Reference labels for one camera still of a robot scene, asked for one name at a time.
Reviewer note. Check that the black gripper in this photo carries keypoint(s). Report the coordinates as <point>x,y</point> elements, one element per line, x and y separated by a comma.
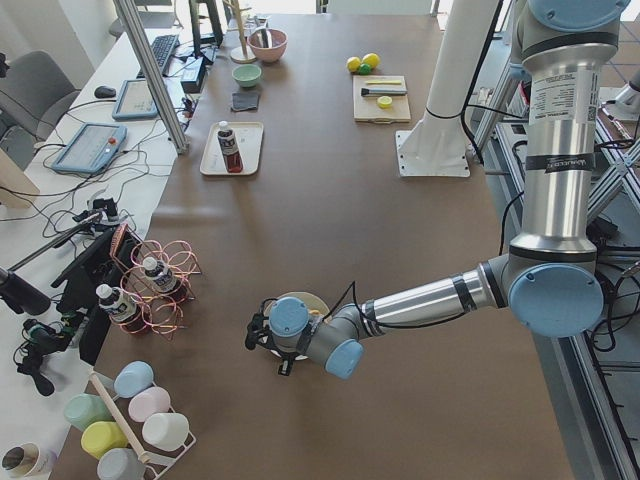
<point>286,353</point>

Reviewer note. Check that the white round plate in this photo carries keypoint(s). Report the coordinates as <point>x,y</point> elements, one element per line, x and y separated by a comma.
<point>312,302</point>

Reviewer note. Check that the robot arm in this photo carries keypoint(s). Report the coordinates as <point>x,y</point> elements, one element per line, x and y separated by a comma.
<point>546,278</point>

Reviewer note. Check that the cream rabbit tray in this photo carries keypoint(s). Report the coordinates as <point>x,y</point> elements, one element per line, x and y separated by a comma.
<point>249,137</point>

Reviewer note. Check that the white cup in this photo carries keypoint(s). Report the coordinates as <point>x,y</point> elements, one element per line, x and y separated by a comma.
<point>166,431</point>

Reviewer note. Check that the pink cup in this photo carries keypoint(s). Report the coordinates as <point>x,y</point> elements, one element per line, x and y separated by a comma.
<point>148,402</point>

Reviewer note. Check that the blue cup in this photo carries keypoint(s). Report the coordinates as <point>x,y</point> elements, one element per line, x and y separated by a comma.
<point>134,378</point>

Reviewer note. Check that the bottle in rack upper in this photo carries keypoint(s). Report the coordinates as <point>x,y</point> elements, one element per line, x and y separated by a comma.
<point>160,276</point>

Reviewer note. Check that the bottle in rack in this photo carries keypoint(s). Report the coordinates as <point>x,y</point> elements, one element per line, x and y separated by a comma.
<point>121,308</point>
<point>160,276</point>

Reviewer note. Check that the white cup rack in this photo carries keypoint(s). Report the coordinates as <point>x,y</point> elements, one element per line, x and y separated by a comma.
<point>157,462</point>

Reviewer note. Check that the bottle in rack lower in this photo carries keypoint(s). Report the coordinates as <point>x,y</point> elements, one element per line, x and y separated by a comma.
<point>121,308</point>

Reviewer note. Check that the grey cup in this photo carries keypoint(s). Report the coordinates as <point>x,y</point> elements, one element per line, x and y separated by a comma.
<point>120,464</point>

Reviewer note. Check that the yellow cup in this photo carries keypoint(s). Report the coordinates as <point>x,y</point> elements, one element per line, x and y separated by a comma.
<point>102,436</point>

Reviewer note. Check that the black stand device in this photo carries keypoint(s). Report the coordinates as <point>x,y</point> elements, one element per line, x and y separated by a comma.
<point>103,262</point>

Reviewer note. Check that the green cup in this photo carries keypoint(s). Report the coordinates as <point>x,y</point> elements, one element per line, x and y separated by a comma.
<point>85,409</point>

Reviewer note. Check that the grey folded cloth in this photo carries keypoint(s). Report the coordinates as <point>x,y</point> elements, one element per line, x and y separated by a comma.
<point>245,101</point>

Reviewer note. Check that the steel-lined paper cup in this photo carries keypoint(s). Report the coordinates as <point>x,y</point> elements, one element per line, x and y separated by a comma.
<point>18,461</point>

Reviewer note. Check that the half lemon slice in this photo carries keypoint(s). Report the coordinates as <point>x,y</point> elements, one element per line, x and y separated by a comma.
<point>384,102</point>

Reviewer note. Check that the wooden cutting board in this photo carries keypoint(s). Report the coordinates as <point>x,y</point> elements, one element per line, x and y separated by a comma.
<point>365,109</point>

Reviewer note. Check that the steel cylindrical muddler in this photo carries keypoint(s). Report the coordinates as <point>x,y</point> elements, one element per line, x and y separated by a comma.
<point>371,92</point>

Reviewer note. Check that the blue tablet near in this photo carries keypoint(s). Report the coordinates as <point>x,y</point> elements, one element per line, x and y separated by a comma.
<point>91,149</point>

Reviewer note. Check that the blue tablet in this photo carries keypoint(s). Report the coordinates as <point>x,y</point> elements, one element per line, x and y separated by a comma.
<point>91,149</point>
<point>134,102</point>

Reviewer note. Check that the green bowl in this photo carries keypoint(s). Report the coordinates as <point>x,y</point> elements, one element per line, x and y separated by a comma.
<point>247,75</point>

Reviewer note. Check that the yellow plastic knife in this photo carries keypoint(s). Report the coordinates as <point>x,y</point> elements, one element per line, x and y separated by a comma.
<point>383,82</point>

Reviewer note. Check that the blue tablet far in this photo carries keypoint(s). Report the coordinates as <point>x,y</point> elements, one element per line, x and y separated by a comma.
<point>134,102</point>

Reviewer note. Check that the green lime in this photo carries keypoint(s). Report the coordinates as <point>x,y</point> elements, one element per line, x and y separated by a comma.
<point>364,69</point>

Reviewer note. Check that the yellow lemon lower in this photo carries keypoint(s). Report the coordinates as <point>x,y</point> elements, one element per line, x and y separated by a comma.
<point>353,63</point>

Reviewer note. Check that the yellow lemon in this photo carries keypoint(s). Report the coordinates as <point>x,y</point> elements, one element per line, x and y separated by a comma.
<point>353,63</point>
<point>371,59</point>

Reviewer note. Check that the black power adapter box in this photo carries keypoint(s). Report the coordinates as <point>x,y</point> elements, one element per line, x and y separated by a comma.
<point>193,76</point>

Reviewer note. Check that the wooden mug tree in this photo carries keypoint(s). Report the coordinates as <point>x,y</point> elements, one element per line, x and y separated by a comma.
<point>241,54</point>

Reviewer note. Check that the yellow lemon upper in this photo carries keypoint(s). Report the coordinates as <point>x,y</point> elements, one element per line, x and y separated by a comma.
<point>371,59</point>

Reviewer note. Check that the pink bowl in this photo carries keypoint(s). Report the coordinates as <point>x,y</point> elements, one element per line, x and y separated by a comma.
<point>268,44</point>

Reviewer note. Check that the black computer mouse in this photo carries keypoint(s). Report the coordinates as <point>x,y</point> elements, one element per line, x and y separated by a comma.
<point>104,92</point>

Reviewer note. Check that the black keyboard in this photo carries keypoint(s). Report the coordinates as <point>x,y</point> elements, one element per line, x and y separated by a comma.
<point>163,47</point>

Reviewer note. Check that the grey office chair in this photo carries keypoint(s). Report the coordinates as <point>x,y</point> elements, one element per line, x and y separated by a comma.
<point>35,94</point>

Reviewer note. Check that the copper wire bottle rack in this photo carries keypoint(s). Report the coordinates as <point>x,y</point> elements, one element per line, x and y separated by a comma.
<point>162,311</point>

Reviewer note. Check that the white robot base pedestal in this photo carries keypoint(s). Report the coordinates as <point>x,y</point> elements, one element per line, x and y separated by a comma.
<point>436,146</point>

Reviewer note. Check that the aluminium frame post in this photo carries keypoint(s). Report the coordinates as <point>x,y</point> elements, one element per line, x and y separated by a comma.
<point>130,19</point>

